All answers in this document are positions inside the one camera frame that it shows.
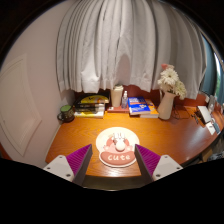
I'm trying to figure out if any white jug vase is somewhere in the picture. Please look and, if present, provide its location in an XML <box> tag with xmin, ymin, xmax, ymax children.
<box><xmin>156</xmin><ymin>90</ymin><xmax>177</xmax><ymax>121</ymax></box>

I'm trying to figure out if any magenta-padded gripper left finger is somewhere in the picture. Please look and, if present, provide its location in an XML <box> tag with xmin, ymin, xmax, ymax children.
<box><xmin>43</xmin><ymin>143</ymin><xmax>95</xmax><ymax>187</ymax></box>

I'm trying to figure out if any blue covered book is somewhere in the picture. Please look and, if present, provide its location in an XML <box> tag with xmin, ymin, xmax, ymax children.
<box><xmin>127</xmin><ymin>96</ymin><xmax>152</xmax><ymax>116</ymax></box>

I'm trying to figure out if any white flower bouquet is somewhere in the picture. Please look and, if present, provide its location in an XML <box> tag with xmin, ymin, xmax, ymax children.
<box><xmin>157</xmin><ymin>63</ymin><xmax>188</xmax><ymax>101</ymax></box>

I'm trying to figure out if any yellow covered book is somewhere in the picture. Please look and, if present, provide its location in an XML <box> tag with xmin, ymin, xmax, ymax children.
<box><xmin>79</xmin><ymin>94</ymin><xmax>110</xmax><ymax>105</ymax></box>

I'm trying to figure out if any dark green mug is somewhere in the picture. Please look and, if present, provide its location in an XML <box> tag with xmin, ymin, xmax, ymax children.
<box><xmin>57</xmin><ymin>104</ymin><xmax>76</xmax><ymax>124</ymax></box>

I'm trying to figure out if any white flat device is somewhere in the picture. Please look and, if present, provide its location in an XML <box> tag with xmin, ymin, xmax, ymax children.
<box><xmin>196</xmin><ymin>105</ymin><xmax>213</xmax><ymax>125</ymax></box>

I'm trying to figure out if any white curtain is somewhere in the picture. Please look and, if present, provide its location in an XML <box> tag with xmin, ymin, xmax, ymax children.
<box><xmin>55</xmin><ymin>0</ymin><xmax>208</xmax><ymax>100</ymax></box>

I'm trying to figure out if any white and pink cartoon mouse pad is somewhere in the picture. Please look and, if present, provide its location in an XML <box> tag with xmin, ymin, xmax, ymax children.
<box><xmin>95</xmin><ymin>126</ymin><xmax>141</xmax><ymax>168</ymax></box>

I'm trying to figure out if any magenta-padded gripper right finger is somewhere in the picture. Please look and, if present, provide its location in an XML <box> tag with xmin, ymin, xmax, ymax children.
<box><xmin>134</xmin><ymin>143</ymin><xmax>184</xmax><ymax>186</ymax></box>

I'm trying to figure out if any orange covered book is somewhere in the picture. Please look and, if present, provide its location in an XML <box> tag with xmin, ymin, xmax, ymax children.
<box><xmin>139</xmin><ymin>98</ymin><xmax>160</xmax><ymax>119</ymax></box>

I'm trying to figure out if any cream lidded tumbler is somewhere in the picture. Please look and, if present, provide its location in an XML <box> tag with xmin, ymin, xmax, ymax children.
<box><xmin>110</xmin><ymin>84</ymin><xmax>125</xmax><ymax>108</ymax></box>

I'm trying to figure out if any white framed wall panel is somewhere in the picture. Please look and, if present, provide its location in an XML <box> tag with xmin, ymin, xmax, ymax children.
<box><xmin>0</xmin><ymin>53</ymin><xmax>43</xmax><ymax>157</ymax></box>

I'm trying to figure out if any dark red book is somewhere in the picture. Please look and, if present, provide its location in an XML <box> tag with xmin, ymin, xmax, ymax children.
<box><xmin>107</xmin><ymin>105</ymin><xmax>130</xmax><ymax>113</ymax></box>

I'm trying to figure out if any black paperback book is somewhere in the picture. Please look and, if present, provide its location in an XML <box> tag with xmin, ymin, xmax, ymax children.
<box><xmin>74</xmin><ymin>106</ymin><xmax>106</xmax><ymax>114</ymax></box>
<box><xmin>74</xmin><ymin>102</ymin><xmax>106</xmax><ymax>110</ymax></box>

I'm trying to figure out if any clear spray bottle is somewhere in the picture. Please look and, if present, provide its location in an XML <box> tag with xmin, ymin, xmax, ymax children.
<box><xmin>121</xmin><ymin>90</ymin><xmax>129</xmax><ymax>110</ymax></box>

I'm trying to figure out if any white computer mouse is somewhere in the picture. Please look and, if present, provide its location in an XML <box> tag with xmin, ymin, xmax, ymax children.
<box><xmin>111</xmin><ymin>132</ymin><xmax>128</xmax><ymax>152</ymax></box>

